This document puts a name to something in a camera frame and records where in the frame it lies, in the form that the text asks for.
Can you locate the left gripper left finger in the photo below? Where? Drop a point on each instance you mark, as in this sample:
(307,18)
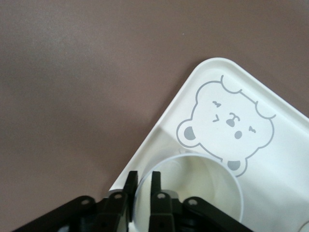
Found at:
(113,212)

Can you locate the cream bear print tray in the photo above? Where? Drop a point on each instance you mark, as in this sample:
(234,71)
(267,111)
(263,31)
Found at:
(241,108)

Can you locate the brown table cover mat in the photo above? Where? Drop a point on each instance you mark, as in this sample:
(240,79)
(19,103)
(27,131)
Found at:
(72,72)

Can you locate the white plastic cup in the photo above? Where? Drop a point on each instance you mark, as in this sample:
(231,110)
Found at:
(193,174)

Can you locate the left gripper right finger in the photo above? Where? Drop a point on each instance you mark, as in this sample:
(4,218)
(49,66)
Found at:
(161,212)

